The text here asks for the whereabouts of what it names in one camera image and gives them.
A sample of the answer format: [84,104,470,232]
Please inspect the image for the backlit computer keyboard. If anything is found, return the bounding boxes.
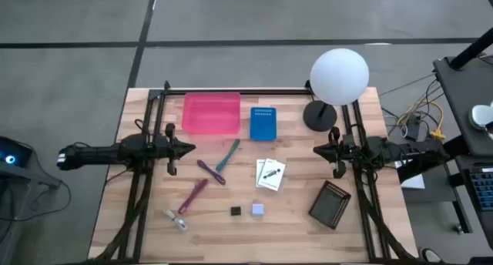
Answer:
[468,166,493,213]

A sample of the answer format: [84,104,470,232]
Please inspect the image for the blue plastic basket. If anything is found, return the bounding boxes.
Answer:
[249,106,278,142]

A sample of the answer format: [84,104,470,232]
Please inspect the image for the black pole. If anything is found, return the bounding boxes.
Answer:
[448,25,493,72]

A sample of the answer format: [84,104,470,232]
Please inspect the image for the grey white cable bundle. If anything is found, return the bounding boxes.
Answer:
[163,209,189,232]

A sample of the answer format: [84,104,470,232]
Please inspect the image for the white paper sheet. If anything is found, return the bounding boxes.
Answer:
[400,174,427,191]

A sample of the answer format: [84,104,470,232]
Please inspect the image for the teal braided cable bundle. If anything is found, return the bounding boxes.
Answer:
[215,138,241,173]

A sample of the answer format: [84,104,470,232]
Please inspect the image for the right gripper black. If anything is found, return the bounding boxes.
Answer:
[312,126,357,180]

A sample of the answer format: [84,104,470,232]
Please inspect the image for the black side desk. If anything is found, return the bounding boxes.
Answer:
[433,55,493,158]

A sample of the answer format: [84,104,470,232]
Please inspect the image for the purple braided cable bundle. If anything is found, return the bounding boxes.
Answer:
[196,159,226,186]

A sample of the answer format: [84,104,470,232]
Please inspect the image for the white round object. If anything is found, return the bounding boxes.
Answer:
[468,101,493,132]

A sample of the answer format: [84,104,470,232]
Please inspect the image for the black power box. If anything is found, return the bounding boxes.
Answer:
[404,116,423,141]

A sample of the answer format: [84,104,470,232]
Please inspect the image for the black device with blue light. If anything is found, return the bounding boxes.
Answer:
[0,136,34,168]

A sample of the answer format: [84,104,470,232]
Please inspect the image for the black plastic basket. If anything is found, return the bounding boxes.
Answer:
[308,179,352,230]

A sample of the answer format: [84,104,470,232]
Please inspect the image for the pink translucent plastic bin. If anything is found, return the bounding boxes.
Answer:
[181,91,242,136]

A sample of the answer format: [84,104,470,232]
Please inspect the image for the magenta braided cable bundle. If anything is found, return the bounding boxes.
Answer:
[177,178,210,215]

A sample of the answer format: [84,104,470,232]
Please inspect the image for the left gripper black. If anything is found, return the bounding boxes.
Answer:
[154,122,197,178]

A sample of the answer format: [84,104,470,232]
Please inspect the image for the grey stand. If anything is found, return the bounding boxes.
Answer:
[0,164,63,265]

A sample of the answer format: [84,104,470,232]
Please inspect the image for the yellow cable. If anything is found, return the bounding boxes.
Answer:
[398,99,447,141]

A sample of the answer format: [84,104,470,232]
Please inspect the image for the white globe lamp black stand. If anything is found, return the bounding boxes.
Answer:
[302,48,371,133]

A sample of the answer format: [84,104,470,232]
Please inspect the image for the black aluminium frame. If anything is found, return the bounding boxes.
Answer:
[90,79,421,264]

